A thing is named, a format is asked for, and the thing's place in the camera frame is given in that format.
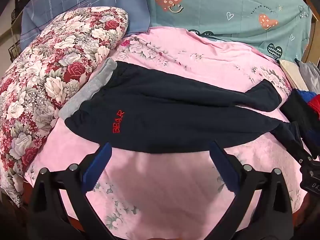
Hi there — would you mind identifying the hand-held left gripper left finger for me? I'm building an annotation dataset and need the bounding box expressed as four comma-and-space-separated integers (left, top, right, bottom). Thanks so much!
27, 142, 118, 240

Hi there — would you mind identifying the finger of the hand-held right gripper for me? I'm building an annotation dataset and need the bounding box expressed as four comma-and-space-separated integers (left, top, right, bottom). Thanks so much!
292, 137, 313, 161

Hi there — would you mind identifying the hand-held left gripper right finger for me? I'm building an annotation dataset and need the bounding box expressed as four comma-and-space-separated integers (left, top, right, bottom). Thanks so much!
207, 141, 293, 240

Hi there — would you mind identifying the dark navy pants grey waistband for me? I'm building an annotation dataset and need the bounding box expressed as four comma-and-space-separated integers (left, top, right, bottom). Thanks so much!
59, 58, 304, 155

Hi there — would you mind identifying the black garment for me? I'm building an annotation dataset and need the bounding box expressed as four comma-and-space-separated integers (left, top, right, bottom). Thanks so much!
280, 89, 320, 140

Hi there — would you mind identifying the red garment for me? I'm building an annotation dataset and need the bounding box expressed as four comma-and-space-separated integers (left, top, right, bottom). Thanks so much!
307, 97, 320, 118

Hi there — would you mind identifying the blue garment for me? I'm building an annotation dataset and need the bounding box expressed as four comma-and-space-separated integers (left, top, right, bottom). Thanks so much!
297, 90, 317, 103

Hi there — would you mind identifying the pink floral bedsheet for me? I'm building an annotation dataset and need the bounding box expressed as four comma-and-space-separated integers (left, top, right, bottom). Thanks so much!
24, 26, 310, 240

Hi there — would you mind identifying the grey cloth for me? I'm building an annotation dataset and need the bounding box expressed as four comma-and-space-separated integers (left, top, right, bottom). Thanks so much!
299, 61, 320, 93

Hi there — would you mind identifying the cream cloth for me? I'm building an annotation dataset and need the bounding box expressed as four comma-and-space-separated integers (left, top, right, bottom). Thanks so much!
279, 59, 309, 92

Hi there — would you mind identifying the red white floral quilt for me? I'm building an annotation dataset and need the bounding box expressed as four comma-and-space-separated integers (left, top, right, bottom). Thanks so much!
0, 6, 129, 208

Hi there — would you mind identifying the wooden headboard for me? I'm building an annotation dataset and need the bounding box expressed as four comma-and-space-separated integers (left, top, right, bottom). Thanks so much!
301, 0, 320, 67

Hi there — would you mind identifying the bedside shelf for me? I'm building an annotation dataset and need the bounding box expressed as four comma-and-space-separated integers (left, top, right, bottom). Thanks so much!
7, 0, 34, 63

